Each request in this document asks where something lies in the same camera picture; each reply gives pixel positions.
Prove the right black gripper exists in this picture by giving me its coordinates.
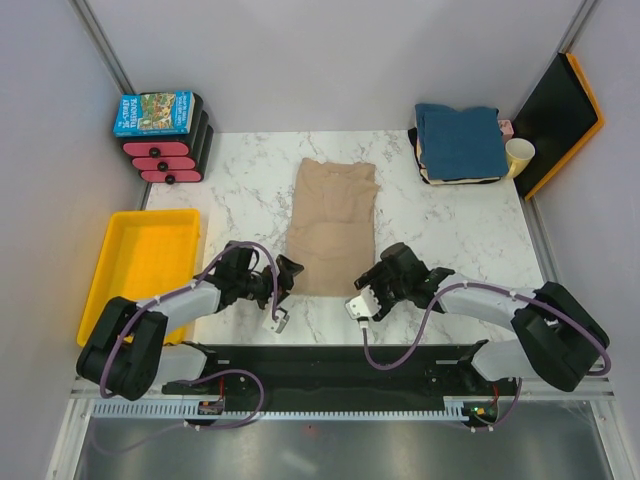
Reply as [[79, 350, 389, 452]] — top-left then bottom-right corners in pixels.
[[353, 261, 409, 322]]

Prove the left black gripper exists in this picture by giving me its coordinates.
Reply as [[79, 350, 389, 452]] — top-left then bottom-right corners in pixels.
[[236, 256, 303, 317]]

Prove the beige t-shirt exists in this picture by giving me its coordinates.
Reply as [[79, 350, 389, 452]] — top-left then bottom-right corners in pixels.
[[286, 158, 379, 297]]

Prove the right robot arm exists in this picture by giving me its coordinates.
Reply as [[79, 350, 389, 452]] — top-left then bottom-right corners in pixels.
[[345, 243, 612, 394]]

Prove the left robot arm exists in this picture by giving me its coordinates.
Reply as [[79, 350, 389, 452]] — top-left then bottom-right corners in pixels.
[[76, 241, 304, 401]]

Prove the yellow plastic bin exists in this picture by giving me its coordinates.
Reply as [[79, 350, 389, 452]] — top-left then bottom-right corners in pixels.
[[76, 209, 200, 346]]

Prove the black pink drawer unit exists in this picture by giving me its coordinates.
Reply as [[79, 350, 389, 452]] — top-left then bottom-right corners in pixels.
[[116, 93, 214, 185]]

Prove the folded blue t-shirt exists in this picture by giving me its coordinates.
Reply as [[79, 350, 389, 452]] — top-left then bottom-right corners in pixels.
[[415, 103, 508, 180]]

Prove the yellow mug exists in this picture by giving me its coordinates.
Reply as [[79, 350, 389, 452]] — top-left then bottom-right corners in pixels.
[[505, 138, 536, 179]]

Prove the blue treehouse book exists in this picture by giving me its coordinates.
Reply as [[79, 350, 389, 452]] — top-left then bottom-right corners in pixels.
[[112, 91, 202, 138]]

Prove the pink box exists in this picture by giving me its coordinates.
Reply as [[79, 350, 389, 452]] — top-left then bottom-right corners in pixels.
[[498, 119, 514, 143]]

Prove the black orange tray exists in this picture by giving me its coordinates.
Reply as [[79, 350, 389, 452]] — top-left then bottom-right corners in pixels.
[[512, 53, 605, 201]]

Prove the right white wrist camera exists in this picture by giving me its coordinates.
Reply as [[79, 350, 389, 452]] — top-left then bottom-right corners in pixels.
[[345, 287, 380, 321]]

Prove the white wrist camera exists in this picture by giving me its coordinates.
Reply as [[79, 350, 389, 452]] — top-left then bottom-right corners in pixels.
[[345, 287, 380, 321], [262, 308, 290, 335]]

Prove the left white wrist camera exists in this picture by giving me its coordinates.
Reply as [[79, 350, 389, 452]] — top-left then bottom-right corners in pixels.
[[262, 308, 290, 335]]

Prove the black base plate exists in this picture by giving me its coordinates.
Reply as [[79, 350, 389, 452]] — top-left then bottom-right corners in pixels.
[[160, 342, 520, 415]]

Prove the white cable duct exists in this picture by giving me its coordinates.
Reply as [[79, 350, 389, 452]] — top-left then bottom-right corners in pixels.
[[91, 398, 469, 422]]

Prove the aluminium frame rail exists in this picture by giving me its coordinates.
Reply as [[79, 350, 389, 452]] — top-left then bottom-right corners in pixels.
[[521, 377, 614, 401]]

